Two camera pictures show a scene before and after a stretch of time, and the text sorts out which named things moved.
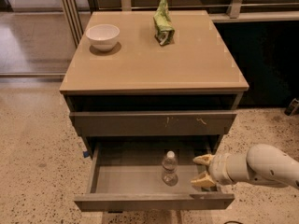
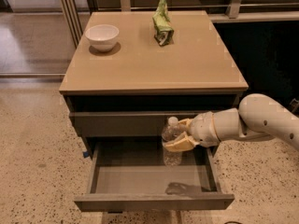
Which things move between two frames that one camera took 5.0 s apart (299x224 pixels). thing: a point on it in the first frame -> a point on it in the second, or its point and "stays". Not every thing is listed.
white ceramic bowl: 103,37 stays
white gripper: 217,171 -> 201,129
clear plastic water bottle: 169,165 -> 172,132
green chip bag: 164,29 stays
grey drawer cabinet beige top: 147,111 stays
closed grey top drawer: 152,123 stays
